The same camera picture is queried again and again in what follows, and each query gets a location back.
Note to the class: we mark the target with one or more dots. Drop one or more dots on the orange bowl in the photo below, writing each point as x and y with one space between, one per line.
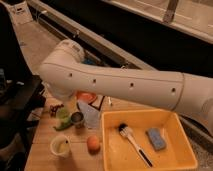
86 97

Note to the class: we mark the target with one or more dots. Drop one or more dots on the dish brush black white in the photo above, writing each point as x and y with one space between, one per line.
126 132

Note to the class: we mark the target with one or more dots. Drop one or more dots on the yellow plastic bin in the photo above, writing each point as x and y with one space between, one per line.
120 155

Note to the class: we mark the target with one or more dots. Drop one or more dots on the grey cloth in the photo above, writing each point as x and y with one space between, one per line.
91 115

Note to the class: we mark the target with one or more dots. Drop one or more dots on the bunch of dark grapes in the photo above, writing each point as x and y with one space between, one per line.
53 109

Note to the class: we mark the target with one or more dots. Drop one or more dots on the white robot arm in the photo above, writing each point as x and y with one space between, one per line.
190 95

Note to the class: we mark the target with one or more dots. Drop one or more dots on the small metal cup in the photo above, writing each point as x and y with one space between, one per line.
77 119

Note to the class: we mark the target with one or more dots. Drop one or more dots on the green plastic cup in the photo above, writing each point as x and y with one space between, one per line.
62 115

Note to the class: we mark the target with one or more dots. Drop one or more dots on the orange fruit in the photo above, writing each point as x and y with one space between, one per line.
93 144

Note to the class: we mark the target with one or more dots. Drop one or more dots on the blue sponge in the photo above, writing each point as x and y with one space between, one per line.
156 139

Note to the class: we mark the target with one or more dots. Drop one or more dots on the green pepper toy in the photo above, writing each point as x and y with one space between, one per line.
63 126

